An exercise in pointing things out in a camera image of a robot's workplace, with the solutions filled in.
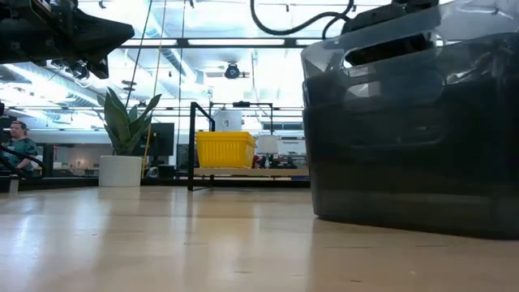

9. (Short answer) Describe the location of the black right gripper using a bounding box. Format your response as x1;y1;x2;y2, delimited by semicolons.
341;1;442;35

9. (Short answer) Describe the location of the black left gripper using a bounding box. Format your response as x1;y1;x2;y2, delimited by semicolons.
40;0;136;80

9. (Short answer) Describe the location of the yellow slotted plastic basket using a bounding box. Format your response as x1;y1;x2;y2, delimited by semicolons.
196;137;256;170
195;131;257;142

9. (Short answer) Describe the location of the green leafy plant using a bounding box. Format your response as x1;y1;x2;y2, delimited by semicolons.
96;87;162;157

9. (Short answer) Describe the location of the black computer monitor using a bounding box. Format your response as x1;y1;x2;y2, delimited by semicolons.
142;122;176;157

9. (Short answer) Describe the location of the black round ceiling fixture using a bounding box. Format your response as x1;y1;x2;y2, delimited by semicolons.
224;62;241;80

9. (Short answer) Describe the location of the white round plant pot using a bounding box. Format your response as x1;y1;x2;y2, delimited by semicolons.
98;155;144;188

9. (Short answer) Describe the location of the person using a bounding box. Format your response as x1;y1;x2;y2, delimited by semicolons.
0;120;40;176

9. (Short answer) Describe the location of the yellow hanging cord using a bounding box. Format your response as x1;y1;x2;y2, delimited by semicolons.
140;0;168;179

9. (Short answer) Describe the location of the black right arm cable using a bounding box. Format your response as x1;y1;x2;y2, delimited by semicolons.
249;0;356;38

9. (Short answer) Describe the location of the black looped cable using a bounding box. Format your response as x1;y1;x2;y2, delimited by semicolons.
0;144;48;180

